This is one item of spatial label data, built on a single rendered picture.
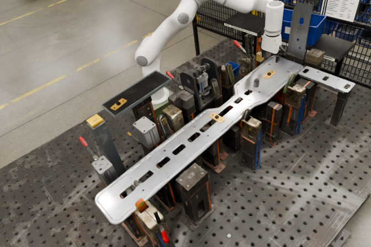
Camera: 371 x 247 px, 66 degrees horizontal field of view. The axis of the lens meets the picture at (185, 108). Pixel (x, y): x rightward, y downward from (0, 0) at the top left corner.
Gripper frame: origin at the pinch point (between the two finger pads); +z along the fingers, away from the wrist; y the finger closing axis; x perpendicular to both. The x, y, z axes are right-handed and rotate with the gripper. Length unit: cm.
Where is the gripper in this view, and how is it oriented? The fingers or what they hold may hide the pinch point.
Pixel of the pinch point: (270, 57)
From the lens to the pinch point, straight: 172.0
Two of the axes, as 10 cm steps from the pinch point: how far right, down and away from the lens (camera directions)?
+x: 7.2, -5.3, 4.4
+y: 6.8, 4.3, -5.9
